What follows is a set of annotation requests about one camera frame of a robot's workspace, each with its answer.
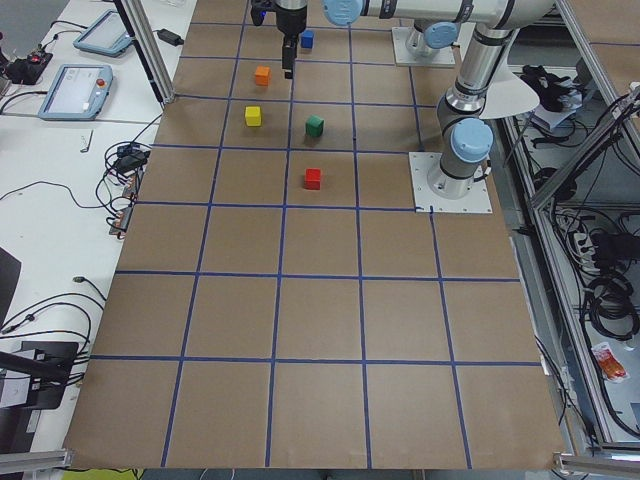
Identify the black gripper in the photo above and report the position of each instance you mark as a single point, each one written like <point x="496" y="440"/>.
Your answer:
<point x="287" y="21"/>

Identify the green wooden block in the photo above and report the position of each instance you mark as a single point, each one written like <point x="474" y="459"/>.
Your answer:
<point x="314" y="126"/>

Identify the blue wooden block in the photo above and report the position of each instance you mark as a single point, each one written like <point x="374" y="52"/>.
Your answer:
<point x="307" y="39"/>

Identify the teach pendant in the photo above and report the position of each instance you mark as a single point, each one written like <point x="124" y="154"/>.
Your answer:
<point x="106" y="36"/>
<point x="77" y="93"/>

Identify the yellow wooden block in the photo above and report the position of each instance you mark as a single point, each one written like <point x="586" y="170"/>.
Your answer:
<point x="253" y="116"/>

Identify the aluminium frame post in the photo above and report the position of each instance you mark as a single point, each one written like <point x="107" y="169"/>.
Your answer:
<point x="137" y="25"/>

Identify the near teach pendant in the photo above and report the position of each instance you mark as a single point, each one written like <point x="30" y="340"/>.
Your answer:
<point x="77" y="93"/>

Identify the far teach pendant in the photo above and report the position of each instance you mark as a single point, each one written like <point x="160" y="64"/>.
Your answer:
<point x="106" y="36"/>

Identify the black monitor stand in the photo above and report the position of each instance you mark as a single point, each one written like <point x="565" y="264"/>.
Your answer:
<point x="36" y="376"/>

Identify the red wooden block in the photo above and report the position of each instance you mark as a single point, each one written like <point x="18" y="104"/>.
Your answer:
<point x="313" y="179"/>

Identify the orange wooden block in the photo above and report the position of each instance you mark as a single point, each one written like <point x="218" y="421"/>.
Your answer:
<point x="262" y="75"/>

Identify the orange snack packet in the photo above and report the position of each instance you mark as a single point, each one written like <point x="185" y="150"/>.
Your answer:
<point x="612" y="369"/>

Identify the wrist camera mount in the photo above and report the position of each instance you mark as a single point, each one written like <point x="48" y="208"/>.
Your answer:
<point x="259" y="10"/>

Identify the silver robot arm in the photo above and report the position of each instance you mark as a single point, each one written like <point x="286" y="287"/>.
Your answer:
<point x="467" y="139"/>

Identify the white chair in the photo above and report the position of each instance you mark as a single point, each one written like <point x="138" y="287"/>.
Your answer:
<point x="507" y="94"/>

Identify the black power adapter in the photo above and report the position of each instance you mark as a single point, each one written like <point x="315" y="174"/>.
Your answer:
<point x="170" y="37"/>

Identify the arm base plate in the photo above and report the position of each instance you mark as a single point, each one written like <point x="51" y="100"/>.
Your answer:
<point x="411" y="50"/>
<point x="435" y="192"/>

